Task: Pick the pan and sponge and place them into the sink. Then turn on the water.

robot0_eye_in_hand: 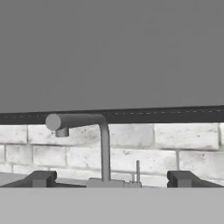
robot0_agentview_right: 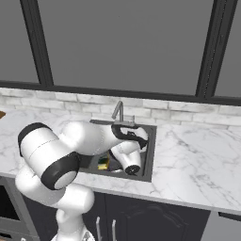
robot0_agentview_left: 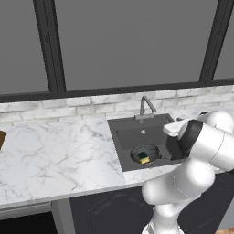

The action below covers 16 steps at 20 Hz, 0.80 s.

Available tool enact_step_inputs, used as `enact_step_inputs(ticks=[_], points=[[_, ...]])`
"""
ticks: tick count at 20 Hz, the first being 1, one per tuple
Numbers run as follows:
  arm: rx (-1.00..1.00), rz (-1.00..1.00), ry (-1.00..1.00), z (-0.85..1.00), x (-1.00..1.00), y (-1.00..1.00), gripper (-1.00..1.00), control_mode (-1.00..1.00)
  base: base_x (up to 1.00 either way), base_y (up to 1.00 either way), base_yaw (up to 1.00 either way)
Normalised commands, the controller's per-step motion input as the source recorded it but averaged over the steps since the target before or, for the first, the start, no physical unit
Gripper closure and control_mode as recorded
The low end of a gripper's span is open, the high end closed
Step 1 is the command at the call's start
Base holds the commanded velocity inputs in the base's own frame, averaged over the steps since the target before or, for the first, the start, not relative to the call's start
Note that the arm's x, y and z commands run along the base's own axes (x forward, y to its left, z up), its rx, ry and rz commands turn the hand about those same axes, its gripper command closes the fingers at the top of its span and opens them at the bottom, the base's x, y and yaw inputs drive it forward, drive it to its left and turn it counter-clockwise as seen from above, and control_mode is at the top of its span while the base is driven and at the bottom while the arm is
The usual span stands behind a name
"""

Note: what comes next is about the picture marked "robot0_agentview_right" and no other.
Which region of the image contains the grey dishwasher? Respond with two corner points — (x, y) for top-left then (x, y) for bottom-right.
(200, 210), (241, 241)

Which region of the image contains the silver cupboard handle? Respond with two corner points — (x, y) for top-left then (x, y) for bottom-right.
(95, 216), (102, 241)
(111, 218), (118, 241)

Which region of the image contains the black cupboard door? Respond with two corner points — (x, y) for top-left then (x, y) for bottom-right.
(22, 190), (106, 241)
(104, 193), (212, 241)

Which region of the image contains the black window frame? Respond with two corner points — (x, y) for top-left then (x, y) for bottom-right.
(0, 0), (241, 106)

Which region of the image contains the dark grey pan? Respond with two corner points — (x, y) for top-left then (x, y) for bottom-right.
(106, 163), (125, 174)

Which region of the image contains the dark grey sink basin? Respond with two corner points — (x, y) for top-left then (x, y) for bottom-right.
(79, 119), (158, 184)

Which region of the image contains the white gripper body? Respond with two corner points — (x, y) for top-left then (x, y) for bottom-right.
(108, 148), (124, 168)

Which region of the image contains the grey metal tap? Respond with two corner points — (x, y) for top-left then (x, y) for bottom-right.
(111, 100), (137, 127)

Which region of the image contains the yellow and green sponge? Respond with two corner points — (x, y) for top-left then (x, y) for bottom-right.
(97, 153), (111, 171)

